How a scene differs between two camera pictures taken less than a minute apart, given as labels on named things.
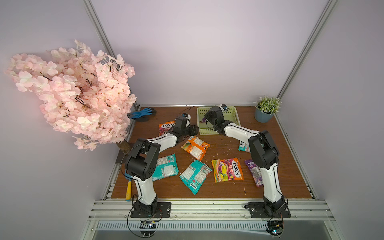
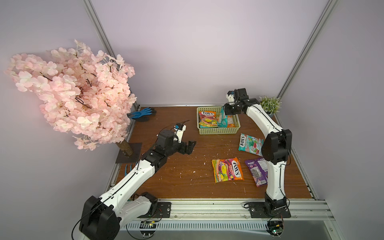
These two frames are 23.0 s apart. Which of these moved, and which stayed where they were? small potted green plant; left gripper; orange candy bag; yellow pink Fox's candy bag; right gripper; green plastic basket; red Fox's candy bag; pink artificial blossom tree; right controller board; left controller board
Moved: right gripper; left gripper; red Fox's candy bag; orange candy bag
Stayed: small potted green plant; left controller board; green plastic basket; yellow pink Fox's candy bag; pink artificial blossom tree; right controller board
